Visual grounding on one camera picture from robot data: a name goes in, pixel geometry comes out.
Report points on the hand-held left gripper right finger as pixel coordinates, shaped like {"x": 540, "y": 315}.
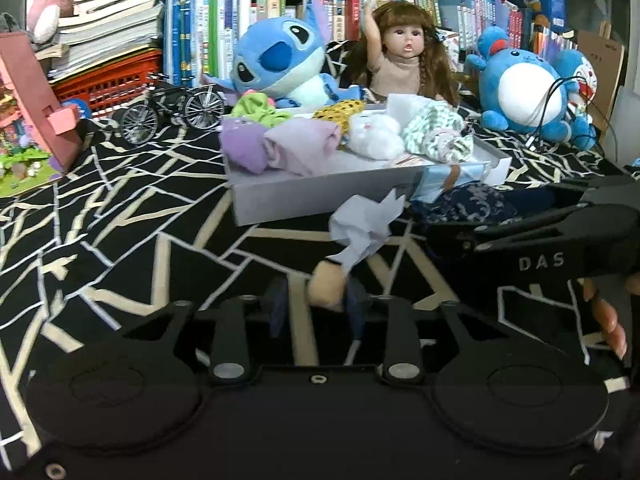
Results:
{"x": 356, "y": 310}

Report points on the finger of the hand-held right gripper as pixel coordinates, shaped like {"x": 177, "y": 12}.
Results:
{"x": 550, "y": 207}
{"x": 550, "y": 237}

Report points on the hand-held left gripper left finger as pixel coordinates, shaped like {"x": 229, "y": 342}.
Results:
{"x": 277, "y": 307}

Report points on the white cardboard box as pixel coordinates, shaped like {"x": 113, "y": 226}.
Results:
{"x": 320, "y": 192}

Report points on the green striped scrunchie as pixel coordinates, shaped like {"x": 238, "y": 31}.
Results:
{"x": 432, "y": 127}

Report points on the lavender cloth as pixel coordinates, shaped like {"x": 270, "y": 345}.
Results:
{"x": 300, "y": 145}

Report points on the purple cloth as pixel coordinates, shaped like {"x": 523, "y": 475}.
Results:
{"x": 242, "y": 145}

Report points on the person's right hand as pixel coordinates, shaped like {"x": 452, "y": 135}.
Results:
{"x": 607, "y": 317}

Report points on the dark blue patterned cloth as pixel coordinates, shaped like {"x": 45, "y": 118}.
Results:
{"x": 465, "y": 205}

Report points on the round blue mouse plush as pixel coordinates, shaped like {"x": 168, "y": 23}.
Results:
{"x": 525, "y": 95}

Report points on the blue cat plush toy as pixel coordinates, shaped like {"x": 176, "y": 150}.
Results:
{"x": 582, "y": 75}

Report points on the brown cardboard sheet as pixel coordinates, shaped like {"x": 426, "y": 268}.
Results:
{"x": 605, "y": 75}

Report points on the white fluffy toy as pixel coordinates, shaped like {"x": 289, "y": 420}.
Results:
{"x": 375, "y": 136}

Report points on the black patterned bedsheet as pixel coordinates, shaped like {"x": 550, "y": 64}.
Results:
{"x": 125, "y": 220}

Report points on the yellow sequin scrunchie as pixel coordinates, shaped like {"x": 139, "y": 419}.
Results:
{"x": 340, "y": 112}

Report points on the brown-haired doll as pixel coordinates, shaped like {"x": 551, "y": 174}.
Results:
{"x": 400, "y": 70}

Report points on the miniature black bicycle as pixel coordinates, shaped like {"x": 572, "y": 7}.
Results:
{"x": 170, "y": 105}

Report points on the blue alien plush toy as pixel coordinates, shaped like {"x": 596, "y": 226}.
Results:
{"x": 280, "y": 55}

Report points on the blue round toy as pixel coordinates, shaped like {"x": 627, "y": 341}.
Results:
{"x": 75, "y": 106}

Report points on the row of upright books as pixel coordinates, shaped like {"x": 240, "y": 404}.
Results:
{"x": 200, "y": 20}

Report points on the pink miniature house model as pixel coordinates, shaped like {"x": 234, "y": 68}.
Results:
{"x": 30, "y": 105}

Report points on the stack of paperback books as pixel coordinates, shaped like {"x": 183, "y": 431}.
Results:
{"x": 110, "y": 25}

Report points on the pink plush toy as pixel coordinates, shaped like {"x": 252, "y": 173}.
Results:
{"x": 55, "y": 2}

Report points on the grey plush toy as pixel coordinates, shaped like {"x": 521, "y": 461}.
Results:
{"x": 10, "y": 22}

